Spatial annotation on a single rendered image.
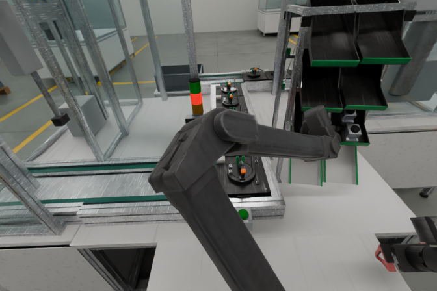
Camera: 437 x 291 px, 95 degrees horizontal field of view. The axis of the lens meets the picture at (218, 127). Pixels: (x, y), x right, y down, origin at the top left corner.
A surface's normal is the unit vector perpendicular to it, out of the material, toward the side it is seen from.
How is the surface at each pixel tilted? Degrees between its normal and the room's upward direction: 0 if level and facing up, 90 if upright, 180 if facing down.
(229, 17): 90
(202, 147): 53
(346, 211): 0
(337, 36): 25
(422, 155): 90
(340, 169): 45
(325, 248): 0
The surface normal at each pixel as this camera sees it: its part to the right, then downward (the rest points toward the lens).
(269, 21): 0.02, 0.56
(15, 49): 1.00, -0.05
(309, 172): -0.15, -0.18
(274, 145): 0.65, -0.22
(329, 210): -0.04, -0.83
